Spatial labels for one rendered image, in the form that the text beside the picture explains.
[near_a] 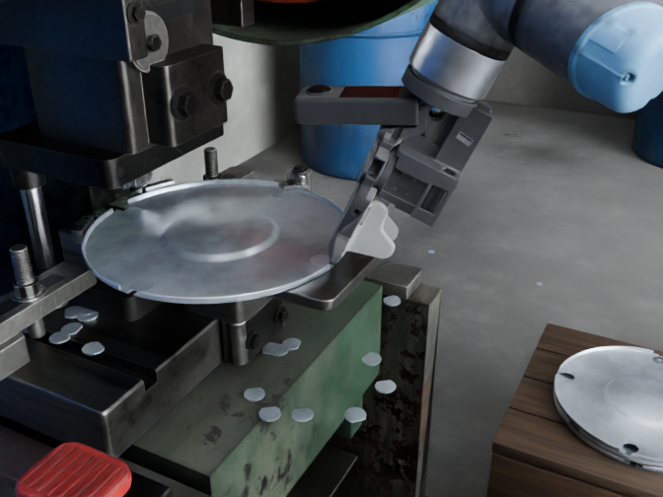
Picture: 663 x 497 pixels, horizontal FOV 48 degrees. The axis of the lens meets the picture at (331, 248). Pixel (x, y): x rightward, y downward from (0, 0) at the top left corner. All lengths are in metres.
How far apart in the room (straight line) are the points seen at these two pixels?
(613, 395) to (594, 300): 1.03
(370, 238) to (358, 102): 0.13
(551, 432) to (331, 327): 0.48
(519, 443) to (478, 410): 0.61
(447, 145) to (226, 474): 0.37
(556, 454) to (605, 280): 1.29
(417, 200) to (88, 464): 0.36
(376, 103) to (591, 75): 0.19
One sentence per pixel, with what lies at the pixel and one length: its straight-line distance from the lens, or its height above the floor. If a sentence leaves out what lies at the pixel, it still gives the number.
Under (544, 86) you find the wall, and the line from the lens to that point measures 4.10.
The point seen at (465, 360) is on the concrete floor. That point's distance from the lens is 1.96.
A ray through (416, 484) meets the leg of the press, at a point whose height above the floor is 0.29.
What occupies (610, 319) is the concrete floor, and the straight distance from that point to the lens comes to 2.24.
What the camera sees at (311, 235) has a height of 0.78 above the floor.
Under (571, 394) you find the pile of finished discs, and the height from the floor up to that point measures 0.37.
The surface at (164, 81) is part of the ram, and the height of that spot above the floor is 0.96.
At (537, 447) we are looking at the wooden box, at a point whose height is 0.35.
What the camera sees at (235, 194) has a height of 0.78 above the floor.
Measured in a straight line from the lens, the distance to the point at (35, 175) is 0.85.
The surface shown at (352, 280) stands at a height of 0.78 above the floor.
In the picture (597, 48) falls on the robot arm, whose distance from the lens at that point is 0.57.
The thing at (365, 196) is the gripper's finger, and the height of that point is 0.88.
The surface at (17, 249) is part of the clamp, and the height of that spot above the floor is 0.81.
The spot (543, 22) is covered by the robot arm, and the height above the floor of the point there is 1.04.
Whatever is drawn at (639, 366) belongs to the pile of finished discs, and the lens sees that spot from 1.40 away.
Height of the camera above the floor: 1.14
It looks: 28 degrees down
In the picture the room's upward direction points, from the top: straight up
